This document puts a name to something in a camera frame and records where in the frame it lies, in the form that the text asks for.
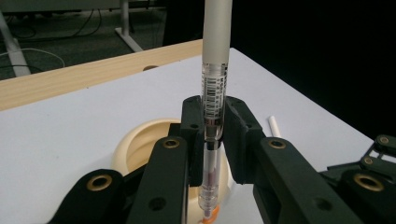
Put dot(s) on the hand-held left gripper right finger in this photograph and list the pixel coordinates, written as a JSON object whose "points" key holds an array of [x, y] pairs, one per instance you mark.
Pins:
{"points": [[274, 174]]}

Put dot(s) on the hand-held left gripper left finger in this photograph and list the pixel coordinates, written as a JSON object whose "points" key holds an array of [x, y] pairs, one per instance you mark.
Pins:
{"points": [[168, 174]]}

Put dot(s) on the white pen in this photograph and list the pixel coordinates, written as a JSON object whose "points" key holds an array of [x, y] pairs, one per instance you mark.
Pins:
{"points": [[274, 127]]}

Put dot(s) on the transparent pen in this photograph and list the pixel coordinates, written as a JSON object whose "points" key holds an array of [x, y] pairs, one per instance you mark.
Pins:
{"points": [[216, 46]]}

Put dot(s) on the wooden table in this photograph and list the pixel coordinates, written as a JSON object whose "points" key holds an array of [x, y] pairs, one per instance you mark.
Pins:
{"points": [[93, 74]]}

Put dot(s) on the white metal-legged desk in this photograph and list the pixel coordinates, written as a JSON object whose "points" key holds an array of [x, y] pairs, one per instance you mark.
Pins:
{"points": [[126, 28]]}

